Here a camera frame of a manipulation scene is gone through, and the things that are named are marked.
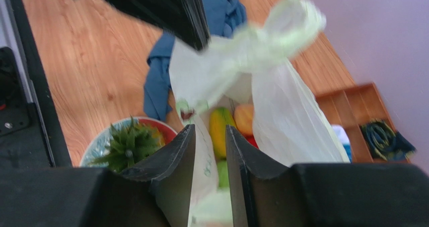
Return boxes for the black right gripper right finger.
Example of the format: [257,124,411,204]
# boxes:
[225,126,428,226]

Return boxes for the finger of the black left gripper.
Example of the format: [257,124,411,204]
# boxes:
[104,0,210,51]

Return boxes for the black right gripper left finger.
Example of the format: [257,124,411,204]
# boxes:
[1,125,196,226]

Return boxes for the fake pineapple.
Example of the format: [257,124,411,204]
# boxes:
[90,117,166,173]

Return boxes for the fake yellow mango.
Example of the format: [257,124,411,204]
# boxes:
[209,107,236,159]

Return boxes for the pale yellow plastic bag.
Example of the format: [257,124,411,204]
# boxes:
[169,0,350,226]

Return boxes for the fake red fruit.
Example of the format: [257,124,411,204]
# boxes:
[245,136,259,149]

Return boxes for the fake orange peach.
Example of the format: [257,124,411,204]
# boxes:
[234,104,254,136]

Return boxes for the blue cloth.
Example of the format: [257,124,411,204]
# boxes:
[143,0,248,122]

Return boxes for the red and teal floral plate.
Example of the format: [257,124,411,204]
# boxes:
[79,116,178,168]

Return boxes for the teal white sock right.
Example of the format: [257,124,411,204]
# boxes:
[331,124,352,163]

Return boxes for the wooden compartment tray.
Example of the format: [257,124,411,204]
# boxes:
[316,83,396,163]

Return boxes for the dark blue yellow sock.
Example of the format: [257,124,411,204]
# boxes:
[360,119,416,162]

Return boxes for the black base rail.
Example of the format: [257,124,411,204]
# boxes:
[1,0,72,169]

